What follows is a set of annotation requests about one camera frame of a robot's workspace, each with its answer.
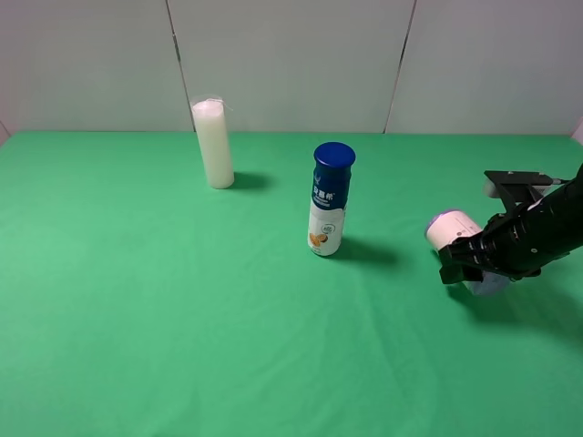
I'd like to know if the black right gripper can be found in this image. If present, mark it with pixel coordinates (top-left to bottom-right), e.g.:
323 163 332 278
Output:
437 202 554 285

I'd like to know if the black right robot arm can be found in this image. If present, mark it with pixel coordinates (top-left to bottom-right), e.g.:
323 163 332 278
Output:
437 170 582 285

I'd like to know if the blue capped yogurt bottle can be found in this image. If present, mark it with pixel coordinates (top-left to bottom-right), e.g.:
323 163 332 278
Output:
307 142 356 257

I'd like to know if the green tablecloth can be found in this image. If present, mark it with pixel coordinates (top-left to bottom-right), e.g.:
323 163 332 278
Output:
1 132 582 436

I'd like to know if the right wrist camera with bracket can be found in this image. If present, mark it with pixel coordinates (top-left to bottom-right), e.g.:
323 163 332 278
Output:
484 170 568 214

